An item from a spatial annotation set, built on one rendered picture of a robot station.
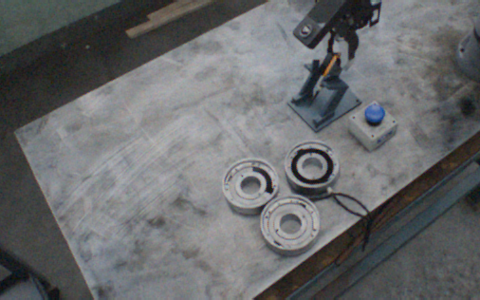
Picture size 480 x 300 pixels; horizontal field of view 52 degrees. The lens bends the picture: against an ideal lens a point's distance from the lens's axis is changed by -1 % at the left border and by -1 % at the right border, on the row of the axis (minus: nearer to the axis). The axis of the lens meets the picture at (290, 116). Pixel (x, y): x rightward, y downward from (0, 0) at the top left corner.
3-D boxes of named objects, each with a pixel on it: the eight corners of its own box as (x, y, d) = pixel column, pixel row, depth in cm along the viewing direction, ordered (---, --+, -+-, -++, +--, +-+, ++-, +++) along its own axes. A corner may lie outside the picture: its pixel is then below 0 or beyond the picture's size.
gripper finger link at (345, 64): (373, 65, 98) (372, 28, 91) (350, 80, 96) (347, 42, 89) (362, 59, 100) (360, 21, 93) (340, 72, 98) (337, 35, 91)
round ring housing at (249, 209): (216, 208, 93) (212, 198, 89) (236, 162, 99) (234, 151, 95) (268, 224, 91) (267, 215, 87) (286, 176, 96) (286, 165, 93)
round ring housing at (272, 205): (301, 269, 85) (300, 260, 82) (250, 239, 89) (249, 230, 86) (330, 220, 91) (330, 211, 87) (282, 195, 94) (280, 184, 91)
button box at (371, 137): (370, 153, 99) (373, 139, 95) (347, 130, 102) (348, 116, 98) (399, 132, 102) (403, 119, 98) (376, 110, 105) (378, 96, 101)
